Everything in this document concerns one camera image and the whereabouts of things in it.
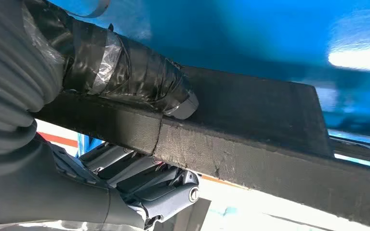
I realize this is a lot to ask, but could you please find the blue metal shelf rack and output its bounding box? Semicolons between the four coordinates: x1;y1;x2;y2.
49;0;370;171

